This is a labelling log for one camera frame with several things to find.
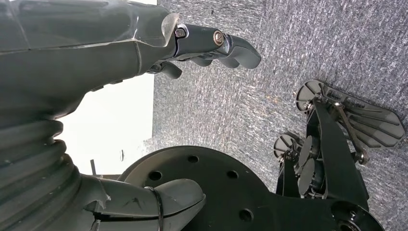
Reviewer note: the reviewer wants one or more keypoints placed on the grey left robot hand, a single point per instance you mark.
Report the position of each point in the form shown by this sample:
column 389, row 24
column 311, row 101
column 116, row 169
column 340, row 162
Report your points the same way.
column 79, row 47

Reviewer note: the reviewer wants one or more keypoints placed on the pale flat panel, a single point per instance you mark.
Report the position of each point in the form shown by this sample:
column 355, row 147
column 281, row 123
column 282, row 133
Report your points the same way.
column 111, row 127

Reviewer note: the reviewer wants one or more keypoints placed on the black robot leg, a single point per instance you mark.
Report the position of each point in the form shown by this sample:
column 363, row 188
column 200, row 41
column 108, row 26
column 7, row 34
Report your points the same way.
column 207, row 178

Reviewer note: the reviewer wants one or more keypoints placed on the black robot foot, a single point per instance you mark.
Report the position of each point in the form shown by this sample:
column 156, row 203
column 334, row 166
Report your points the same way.
column 373, row 124

